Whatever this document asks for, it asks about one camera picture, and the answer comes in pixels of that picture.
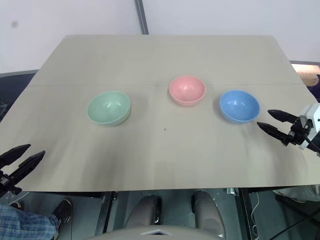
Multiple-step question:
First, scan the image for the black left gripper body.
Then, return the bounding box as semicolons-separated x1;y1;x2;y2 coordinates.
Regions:
0;167;23;199

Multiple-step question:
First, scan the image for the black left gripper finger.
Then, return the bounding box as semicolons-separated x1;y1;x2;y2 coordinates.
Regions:
9;149;47;186
0;143;32;169

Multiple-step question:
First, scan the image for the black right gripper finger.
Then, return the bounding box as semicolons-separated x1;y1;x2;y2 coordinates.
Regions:
256;121;291;143
267;108;300;124

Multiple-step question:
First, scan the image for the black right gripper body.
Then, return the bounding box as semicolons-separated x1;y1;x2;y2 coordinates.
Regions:
280;115;314;147

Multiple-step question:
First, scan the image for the blue plastic bowl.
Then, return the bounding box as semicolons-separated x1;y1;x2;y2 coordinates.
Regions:
219;89;261;124

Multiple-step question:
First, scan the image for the blue plaid trouser leg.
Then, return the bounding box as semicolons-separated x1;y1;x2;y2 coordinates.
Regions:
0;203;60;240

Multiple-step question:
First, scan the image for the grey white bundle under table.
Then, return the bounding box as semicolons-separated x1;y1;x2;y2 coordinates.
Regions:
273;184;320;204

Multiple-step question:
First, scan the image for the pink-red plastic bowl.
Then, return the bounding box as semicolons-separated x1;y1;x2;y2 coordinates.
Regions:
168;75;207;108

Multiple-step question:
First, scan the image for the green plastic bowl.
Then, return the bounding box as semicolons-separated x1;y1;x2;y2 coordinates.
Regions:
86;90;132;127

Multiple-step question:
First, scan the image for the grey rounded robot leg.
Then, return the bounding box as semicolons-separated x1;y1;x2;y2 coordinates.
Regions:
124;194;162;229
192;190;226;238

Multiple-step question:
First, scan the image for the grey robot torso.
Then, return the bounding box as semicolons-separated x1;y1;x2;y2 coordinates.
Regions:
91;223;226;240

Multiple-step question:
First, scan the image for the white cable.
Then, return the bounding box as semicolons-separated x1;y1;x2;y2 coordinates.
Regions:
249;192;260;236

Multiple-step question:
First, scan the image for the metal table frame leg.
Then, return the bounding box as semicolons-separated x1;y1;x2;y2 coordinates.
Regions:
95;190;119;234
236;187;260;240

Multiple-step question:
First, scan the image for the dark grey wall post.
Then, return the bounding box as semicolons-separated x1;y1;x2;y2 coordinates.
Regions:
133;0;150;35

